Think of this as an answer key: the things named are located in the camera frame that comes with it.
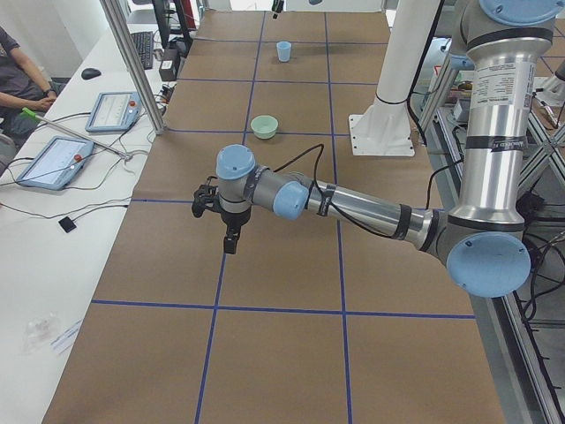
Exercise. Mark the clear plastic bag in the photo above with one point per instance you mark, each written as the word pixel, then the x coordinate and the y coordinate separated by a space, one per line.
pixel 39 332

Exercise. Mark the aluminium frame post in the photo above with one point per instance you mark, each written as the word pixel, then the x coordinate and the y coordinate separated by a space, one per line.
pixel 120 30

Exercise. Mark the light blue plastic cup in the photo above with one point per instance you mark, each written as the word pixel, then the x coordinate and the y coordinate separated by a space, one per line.
pixel 283 51

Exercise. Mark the light green bowl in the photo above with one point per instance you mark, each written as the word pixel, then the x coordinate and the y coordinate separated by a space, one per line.
pixel 264 127

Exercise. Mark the black box with label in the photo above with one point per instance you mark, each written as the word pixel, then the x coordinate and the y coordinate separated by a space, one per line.
pixel 169 65

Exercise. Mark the near blue teach pendant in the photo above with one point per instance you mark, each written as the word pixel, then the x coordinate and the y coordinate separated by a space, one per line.
pixel 57 164

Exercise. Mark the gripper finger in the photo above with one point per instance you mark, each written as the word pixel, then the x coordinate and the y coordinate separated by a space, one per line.
pixel 277 8

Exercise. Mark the black keyboard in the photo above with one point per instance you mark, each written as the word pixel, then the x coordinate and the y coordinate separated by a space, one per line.
pixel 144 44

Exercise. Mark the metal rod green tip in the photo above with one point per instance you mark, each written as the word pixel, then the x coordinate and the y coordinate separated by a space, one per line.
pixel 33 115

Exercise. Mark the white central pedestal column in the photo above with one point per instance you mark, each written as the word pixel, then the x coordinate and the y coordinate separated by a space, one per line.
pixel 384 129

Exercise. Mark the black computer mouse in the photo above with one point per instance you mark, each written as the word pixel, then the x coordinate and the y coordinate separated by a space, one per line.
pixel 90 73

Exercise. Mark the orange black electronics board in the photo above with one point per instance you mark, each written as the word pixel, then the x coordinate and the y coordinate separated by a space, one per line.
pixel 165 94

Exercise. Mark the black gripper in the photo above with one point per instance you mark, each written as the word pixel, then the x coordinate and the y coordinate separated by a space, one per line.
pixel 233 219

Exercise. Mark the small black square pad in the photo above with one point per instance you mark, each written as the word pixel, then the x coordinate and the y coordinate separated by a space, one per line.
pixel 67 224

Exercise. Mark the far blue teach pendant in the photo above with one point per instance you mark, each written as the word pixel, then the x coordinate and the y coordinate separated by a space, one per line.
pixel 114 112

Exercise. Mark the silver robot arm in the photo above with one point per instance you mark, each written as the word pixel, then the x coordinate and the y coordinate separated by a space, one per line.
pixel 311 2
pixel 480 239

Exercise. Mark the blue teach pendant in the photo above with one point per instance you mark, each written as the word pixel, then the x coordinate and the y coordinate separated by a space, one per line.
pixel 57 164
pixel 114 112

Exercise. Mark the seated person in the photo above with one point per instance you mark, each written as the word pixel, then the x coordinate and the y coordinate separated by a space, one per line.
pixel 22 86

